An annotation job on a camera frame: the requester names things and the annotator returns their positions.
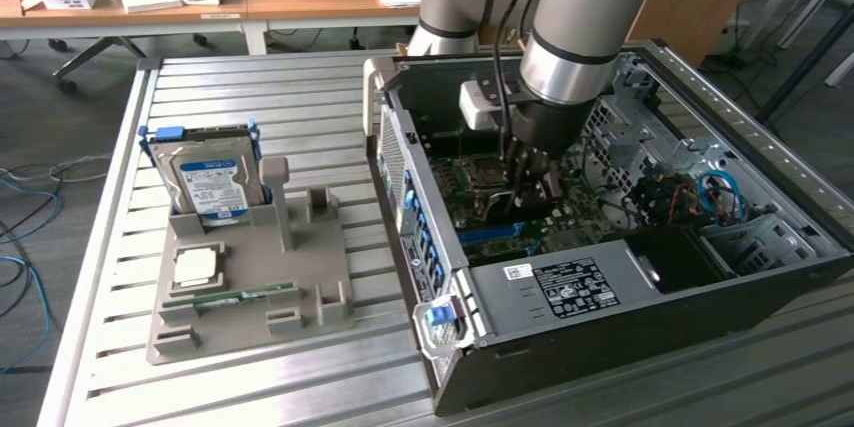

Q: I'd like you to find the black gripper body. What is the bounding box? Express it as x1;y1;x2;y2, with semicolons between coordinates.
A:
510;96;595;183

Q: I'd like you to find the metal drive cage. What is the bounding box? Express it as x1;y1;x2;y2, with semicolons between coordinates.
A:
586;54;675;198

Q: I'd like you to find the CPU socket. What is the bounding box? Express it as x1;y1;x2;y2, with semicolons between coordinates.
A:
459;154;508;193

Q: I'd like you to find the green motherboard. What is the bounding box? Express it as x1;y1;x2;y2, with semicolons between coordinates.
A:
426;129;628;266

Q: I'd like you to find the blue expansion slot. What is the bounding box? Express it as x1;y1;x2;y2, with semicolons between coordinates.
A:
458;224;526;243

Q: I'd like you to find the grey power supply unit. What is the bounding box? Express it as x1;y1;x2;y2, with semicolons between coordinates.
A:
466;239;662;338

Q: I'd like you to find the metal disk bay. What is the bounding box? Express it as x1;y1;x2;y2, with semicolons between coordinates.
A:
699;214;826;276

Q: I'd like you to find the blue case latch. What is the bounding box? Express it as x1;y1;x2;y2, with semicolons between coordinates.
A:
426;304;456;329

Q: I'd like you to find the wooden desk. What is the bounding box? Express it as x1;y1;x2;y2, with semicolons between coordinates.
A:
0;0;428;56

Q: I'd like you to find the black open PC case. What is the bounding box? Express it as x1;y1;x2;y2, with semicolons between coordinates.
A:
361;38;854;418

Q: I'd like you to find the grey parts rack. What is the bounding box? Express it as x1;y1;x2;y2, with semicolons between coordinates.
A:
145;155;359;367

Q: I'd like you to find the hard disk in blue caddy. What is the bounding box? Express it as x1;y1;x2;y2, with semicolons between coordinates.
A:
137;119;261;228

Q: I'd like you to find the green RAM stick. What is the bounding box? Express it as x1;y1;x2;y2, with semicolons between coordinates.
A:
163;282;299;309

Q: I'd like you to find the silver CPU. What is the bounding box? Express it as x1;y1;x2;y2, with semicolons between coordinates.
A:
173;248;221;288

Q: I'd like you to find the grey castor leg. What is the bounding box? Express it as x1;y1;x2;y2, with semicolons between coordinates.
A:
51;35;149;94

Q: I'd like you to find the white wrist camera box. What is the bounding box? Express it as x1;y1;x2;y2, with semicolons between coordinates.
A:
458;77;515;131

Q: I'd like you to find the black orange wire bundle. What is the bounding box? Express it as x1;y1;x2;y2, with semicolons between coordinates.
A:
623;171;708;228

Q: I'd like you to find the blue wire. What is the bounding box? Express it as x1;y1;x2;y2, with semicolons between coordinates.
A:
696;170;750;226

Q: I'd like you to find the grey floor cable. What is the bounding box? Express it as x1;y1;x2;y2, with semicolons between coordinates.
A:
0;154;113;184

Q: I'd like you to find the blue floor cable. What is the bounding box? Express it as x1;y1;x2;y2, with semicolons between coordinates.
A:
0;166;65;376

